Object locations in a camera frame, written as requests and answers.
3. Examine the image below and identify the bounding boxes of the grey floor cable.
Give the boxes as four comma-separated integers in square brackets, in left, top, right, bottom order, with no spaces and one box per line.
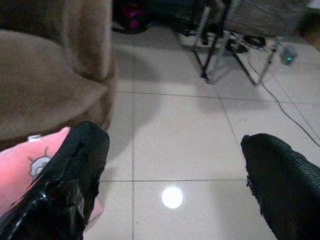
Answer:
[247,53,320,147]

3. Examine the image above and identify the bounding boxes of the brown fabric sofa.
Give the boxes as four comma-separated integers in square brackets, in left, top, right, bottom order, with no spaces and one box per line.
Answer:
[0,0,117,151]

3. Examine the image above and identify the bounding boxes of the pink printed pillow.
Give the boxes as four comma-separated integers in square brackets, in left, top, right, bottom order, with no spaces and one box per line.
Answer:
[0,126,104,226]

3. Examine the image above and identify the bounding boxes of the grey woven fabric furniture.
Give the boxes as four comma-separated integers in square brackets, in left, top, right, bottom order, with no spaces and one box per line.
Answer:
[224,0,310,38]

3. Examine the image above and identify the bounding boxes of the white power strip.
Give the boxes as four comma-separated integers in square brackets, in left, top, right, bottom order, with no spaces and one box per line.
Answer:
[177,29,232,49]

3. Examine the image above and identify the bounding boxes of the black tripod stand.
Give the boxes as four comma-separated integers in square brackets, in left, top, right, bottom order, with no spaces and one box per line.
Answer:
[191,0,257,86]

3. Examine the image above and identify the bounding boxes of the silver metal stand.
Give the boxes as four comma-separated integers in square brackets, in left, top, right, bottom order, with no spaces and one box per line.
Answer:
[197,4,282,86]

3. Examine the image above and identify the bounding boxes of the magenta and black object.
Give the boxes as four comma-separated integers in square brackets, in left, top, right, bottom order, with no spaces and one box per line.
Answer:
[112,0,151,35]

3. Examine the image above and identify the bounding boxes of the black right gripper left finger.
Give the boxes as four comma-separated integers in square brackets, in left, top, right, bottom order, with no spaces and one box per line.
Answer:
[0,120,111,240]

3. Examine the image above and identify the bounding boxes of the small grey device green light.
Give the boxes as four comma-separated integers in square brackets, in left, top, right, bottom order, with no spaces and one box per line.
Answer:
[279,44,299,67]

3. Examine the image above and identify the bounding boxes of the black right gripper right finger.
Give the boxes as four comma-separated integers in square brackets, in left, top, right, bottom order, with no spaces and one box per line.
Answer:
[240,132,320,240]

